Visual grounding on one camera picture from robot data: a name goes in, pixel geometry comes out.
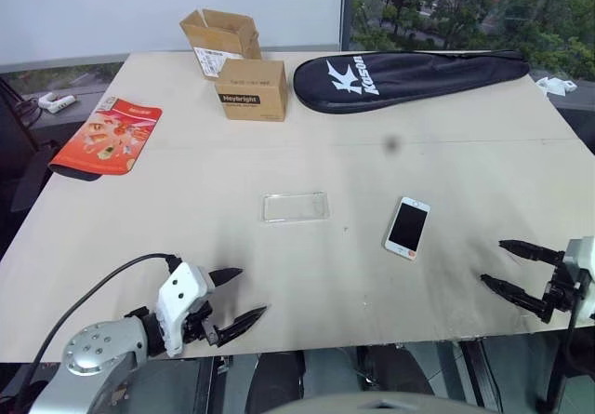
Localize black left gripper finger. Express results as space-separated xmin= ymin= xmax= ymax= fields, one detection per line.
xmin=207 ymin=267 xmax=245 ymax=290
xmin=215 ymin=305 xmax=269 ymax=348

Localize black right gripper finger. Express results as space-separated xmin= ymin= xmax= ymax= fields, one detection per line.
xmin=497 ymin=239 xmax=566 ymax=265
xmin=479 ymin=273 xmax=549 ymax=325

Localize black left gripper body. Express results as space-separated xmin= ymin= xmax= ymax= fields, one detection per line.
xmin=182 ymin=292 xmax=234 ymax=348

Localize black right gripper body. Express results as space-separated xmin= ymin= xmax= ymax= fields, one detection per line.
xmin=537 ymin=250 xmax=586 ymax=325

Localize clear plastic phone case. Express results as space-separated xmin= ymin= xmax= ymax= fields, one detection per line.
xmin=260 ymin=191 xmax=331 ymax=226

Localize white smartphone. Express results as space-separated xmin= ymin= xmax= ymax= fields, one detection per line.
xmin=382 ymin=195 xmax=431 ymax=263

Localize dark rounded shape under table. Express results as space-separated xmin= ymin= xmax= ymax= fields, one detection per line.
xmin=355 ymin=344 xmax=450 ymax=396
xmin=245 ymin=351 xmax=308 ymax=413

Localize grey robot torso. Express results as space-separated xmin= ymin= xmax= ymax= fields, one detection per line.
xmin=262 ymin=387 xmax=469 ymax=414

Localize crumpled white paper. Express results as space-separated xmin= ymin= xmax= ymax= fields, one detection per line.
xmin=533 ymin=75 xmax=579 ymax=99

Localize red printed snack packet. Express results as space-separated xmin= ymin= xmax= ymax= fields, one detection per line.
xmin=47 ymin=96 xmax=165 ymax=183

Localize closed Heybright cardboard box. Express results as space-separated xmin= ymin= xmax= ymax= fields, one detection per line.
xmin=214 ymin=58 xmax=288 ymax=122

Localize black Kason racket bag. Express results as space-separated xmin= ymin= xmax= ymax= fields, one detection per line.
xmin=292 ymin=49 xmax=532 ymax=115

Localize black office chair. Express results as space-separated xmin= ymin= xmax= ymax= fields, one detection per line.
xmin=0 ymin=72 xmax=62 ymax=252

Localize open cardboard box with label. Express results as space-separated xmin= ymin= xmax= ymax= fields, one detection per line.
xmin=178 ymin=8 xmax=263 ymax=81

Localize white plastic power strip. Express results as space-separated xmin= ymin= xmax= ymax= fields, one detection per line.
xmin=37 ymin=93 xmax=76 ymax=114

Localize green trees outside window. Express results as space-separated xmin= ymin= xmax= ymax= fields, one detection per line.
xmin=350 ymin=0 xmax=595 ymax=83

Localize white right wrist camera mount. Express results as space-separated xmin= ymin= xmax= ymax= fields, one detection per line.
xmin=562 ymin=235 xmax=595 ymax=327

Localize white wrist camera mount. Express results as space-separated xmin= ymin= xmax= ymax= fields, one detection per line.
xmin=562 ymin=235 xmax=595 ymax=327
xmin=155 ymin=260 xmax=216 ymax=357

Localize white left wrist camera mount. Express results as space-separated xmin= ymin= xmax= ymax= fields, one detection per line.
xmin=155 ymin=260 xmax=216 ymax=357

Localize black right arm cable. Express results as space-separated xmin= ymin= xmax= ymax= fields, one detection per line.
xmin=534 ymin=309 xmax=580 ymax=404

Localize dark window frame post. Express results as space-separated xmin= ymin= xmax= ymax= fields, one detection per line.
xmin=340 ymin=0 xmax=358 ymax=53

